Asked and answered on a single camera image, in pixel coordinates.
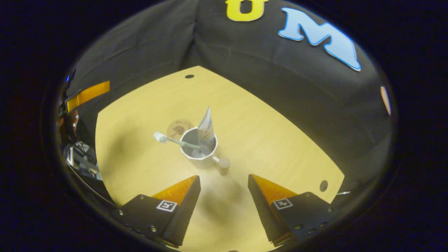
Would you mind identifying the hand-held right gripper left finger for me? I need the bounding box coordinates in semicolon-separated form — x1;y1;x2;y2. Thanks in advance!
112;175;202;248

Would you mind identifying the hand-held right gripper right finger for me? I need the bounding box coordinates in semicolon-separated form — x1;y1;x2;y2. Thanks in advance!
248;174;336;247

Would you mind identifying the white cup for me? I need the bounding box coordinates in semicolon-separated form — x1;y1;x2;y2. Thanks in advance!
180;127;231;170

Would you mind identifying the white toothbrush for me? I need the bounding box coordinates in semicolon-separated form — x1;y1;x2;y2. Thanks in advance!
153;132;202;151

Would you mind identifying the white toothpaste tube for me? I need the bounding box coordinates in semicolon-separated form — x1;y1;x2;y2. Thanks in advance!
197;107;216;157

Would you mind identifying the round brown coaster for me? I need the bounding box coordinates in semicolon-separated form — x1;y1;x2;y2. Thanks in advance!
167;119;195;139

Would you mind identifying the light wooden desktop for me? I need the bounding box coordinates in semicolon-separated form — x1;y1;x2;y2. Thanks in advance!
94;65;345;252

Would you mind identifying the black backdrop cloth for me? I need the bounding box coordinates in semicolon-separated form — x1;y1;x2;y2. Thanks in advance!
59;0;394;207

